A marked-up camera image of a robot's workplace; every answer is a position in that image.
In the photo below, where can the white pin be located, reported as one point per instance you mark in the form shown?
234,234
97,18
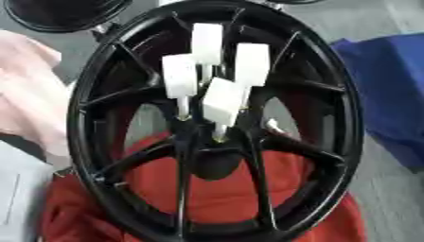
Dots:
180,75
223,100
252,63
207,42

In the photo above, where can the black spoked wheel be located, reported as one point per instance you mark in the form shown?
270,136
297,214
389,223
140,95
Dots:
110,94

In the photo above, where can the black round wheel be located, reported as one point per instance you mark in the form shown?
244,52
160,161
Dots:
60,12

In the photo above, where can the black round object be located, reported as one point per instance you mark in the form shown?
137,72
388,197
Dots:
292,1

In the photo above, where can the blue cloth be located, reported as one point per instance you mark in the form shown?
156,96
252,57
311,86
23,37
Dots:
389,88

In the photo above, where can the pink cloth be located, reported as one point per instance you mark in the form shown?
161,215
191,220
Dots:
27,88

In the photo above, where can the white sheet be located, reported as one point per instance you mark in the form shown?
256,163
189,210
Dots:
19,192

